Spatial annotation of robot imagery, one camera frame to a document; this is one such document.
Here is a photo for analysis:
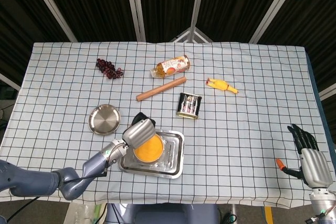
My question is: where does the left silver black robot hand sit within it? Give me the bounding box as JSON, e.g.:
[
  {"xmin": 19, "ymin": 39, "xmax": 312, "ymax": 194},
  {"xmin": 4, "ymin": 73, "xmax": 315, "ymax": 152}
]
[{"xmin": 121, "ymin": 112, "xmax": 158, "ymax": 150}]

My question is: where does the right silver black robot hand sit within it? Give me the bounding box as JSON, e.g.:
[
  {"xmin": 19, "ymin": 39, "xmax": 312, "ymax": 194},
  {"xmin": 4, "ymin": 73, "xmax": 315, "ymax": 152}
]
[{"xmin": 275, "ymin": 123, "xmax": 333, "ymax": 189}]

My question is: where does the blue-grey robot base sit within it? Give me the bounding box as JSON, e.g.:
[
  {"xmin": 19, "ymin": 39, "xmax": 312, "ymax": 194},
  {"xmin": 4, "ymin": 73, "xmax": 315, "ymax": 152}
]
[{"xmin": 104, "ymin": 203, "xmax": 220, "ymax": 224}]

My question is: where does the bowl of yellow liquid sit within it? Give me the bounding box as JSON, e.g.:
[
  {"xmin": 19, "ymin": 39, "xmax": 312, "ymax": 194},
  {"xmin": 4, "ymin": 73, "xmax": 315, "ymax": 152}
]
[{"xmin": 133, "ymin": 133, "xmax": 165, "ymax": 163}]

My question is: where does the rectangular steel tray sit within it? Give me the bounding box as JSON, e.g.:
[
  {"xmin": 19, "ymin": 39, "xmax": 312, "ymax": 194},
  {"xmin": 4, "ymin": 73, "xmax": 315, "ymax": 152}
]
[{"xmin": 117, "ymin": 126, "xmax": 185, "ymax": 179}]

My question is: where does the blue checkered tablecloth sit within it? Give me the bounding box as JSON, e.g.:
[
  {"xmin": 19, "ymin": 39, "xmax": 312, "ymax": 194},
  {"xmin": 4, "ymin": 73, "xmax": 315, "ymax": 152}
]
[{"xmin": 0, "ymin": 41, "xmax": 336, "ymax": 209}]

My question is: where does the round steel plate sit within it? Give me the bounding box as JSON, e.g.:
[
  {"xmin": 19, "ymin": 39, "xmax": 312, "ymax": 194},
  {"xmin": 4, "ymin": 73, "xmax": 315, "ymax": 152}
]
[{"xmin": 88, "ymin": 104, "xmax": 122, "ymax": 136}]

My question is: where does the wooden rolling pin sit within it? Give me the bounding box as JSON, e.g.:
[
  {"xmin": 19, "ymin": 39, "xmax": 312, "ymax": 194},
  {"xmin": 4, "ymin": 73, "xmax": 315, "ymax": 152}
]
[{"xmin": 135, "ymin": 76, "xmax": 187, "ymax": 102}]

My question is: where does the black rectangular tin can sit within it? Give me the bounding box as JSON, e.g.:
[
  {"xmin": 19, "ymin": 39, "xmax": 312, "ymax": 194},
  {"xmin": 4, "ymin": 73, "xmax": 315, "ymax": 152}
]
[{"xmin": 175, "ymin": 92, "xmax": 202, "ymax": 120}]

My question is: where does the yellow strip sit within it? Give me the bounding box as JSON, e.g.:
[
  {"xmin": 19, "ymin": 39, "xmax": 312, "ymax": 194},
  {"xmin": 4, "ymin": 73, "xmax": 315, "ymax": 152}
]
[{"xmin": 264, "ymin": 206, "xmax": 274, "ymax": 224}]

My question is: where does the dark red grape bunch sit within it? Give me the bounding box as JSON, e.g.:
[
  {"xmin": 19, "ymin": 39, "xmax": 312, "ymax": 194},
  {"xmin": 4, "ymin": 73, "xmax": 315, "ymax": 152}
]
[{"xmin": 96, "ymin": 58, "xmax": 125, "ymax": 80}]

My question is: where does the orange drink bottle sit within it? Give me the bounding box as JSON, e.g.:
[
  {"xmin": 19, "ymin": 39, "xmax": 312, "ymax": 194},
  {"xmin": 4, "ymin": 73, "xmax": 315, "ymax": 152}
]
[{"xmin": 150, "ymin": 55, "xmax": 191, "ymax": 79}]

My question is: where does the yellow rubber chicken toy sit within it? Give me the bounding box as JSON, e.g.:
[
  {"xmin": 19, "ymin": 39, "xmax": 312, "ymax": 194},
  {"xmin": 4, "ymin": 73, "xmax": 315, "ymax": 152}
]
[{"xmin": 205, "ymin": 77, "xmax": 239, "ymax": 94}]

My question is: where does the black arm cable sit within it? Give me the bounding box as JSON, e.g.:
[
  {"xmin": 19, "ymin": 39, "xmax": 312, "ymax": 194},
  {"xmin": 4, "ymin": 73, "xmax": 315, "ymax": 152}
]
[{"xmin": 62, "ymin": 153, "xmax": 111, "ymax": 184}]

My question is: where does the white metal frame post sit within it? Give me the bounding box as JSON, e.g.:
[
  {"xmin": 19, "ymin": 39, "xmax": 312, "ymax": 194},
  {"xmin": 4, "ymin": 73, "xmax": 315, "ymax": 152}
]
[
  {"xmin": 123, "ymin": 0, "xmax": 146, "ymax": 42},
  {"xmin": 248, "ymin": 0, "xmax": 305, "ymax": 44},
  {"xmin": 25, "ymin": 0, "xmax": 78, "ymax": 42},
  {"xmin": 189, "ymin": 0, "xmax": 207, "ymax": 42}
]

